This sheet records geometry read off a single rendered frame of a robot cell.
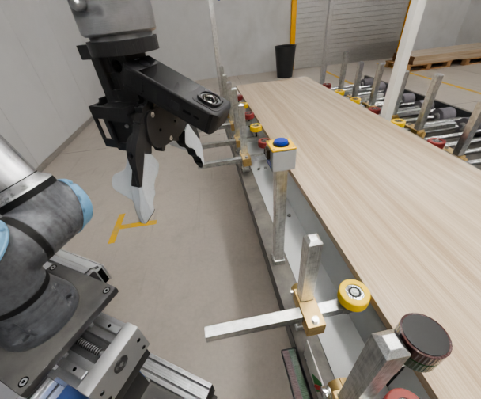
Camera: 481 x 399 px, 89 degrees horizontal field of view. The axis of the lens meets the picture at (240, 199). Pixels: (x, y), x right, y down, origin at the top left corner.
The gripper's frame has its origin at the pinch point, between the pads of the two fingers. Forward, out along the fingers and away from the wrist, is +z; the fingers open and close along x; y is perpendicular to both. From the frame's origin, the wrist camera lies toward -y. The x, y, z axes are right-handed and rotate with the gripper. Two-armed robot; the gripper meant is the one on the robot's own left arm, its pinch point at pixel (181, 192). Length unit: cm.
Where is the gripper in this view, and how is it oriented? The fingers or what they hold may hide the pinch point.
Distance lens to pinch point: 38.5
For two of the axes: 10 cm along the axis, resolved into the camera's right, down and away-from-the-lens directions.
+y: -9.2, -1.8, 3.5
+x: -3.9, 5.9, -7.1
